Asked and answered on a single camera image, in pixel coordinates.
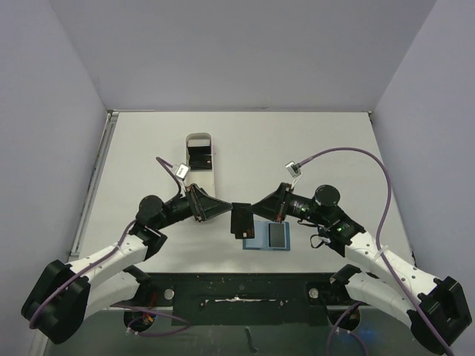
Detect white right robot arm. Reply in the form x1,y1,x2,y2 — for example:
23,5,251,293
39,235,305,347
252,183,472,355

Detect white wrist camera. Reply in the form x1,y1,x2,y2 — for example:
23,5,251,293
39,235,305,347
174,163,190,181
285,161,301,178

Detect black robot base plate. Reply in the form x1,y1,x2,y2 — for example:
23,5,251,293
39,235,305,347
123,273,354,326

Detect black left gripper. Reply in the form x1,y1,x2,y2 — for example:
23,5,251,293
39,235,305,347
155,183,232,230

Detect short black cable loop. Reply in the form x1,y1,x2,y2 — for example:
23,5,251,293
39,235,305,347
309,231,331,251

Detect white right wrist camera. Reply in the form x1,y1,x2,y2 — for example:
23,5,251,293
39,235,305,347
285,161,301,178

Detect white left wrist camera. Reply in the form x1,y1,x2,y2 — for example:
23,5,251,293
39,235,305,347
174,163,190,181

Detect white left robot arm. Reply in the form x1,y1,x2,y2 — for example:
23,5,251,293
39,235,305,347
21,184,232,344

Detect black credit card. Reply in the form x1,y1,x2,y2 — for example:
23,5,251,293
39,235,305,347
230,202,255,240
188,146,212,171
268,223,286,249

